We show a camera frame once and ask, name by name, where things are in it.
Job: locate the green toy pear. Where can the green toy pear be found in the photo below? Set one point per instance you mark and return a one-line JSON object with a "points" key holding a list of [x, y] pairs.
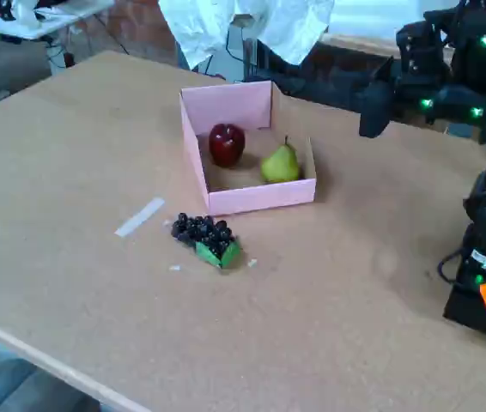
{"points": [[279, 165]]}

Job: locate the pink cardboard box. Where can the pink cardboard box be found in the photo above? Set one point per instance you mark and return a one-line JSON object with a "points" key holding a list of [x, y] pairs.
{"points": [[260, 197]]}

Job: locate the wooden background bench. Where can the wooden background bench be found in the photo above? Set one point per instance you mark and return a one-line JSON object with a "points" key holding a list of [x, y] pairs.
{"points": [[354, 44]]}

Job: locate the red toy apple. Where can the red toy apple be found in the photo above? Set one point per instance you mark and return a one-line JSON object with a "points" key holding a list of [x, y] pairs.
{"points": [[226, 146]]}

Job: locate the crumpled white sheet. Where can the crumpled white sheet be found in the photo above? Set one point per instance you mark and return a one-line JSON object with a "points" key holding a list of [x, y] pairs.
{"points": [[200, 26]]}

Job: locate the black toy grapes with leaves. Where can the black toy grapes with leaves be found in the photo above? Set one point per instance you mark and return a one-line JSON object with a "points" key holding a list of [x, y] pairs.
{"points": [[202, 234]]}

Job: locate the long white tape strip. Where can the long white tape strip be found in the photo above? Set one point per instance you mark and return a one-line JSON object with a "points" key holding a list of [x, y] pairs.
{"points": [[140, 216]]}

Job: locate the white background table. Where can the white background table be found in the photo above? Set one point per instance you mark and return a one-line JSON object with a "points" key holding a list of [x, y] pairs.
{"points": [[75, 9]]}

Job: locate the white crumpled bag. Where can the white crumpled bag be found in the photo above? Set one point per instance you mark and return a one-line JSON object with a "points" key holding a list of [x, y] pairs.
{"points": [[26, 15]]}

